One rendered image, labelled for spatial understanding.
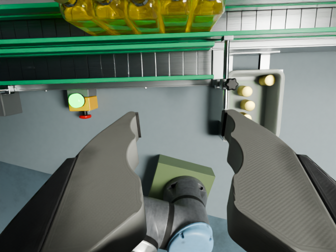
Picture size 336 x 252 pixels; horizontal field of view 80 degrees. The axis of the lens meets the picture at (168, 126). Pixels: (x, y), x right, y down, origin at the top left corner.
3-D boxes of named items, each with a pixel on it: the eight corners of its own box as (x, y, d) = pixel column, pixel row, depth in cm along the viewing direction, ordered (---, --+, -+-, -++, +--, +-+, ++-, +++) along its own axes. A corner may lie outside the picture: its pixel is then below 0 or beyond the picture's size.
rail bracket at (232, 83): (226, 41, 54) (241, 30, 41) (224, 105, 57) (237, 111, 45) (214, 42, 54) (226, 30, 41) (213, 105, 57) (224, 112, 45)
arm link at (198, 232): (199, 234, 63) (207, 277, 50) (158, 224, 62) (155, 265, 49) (212, 202, 60) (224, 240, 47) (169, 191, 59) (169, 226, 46)
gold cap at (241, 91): (247, 96, 68) (252, 97, 63) (236, 96, 68) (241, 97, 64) (248, 85, 67) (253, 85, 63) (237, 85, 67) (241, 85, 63)
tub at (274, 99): (272, 70, 67) (286, 68, 59) (267, 135, 72) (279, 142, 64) (219, 71, 68) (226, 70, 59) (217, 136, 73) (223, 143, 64)
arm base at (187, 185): (203, 214, 73) (208, 236, 63) (161, 211, 73) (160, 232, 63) (209, 177, 69) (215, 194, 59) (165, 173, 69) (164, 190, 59)
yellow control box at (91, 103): (96, 88, 71) (88, 88, 63) (99, 109, 72) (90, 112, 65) (77, 88, 71) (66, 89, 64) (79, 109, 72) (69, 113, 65)
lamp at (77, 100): (84, 92, 64) (80, 93, 61) (86, 107, 65) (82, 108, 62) (70, 93, 64) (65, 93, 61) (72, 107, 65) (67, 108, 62)
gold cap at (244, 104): (250, 109, 69) (255, 111, 64) (239, 109, 69) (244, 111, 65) (250, 98, 68) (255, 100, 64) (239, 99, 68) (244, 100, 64)
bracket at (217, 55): (220, 52, 61) (226, 49, 54) (219, 84, 63) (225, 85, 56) (208, 53, 61) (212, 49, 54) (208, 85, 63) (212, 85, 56)
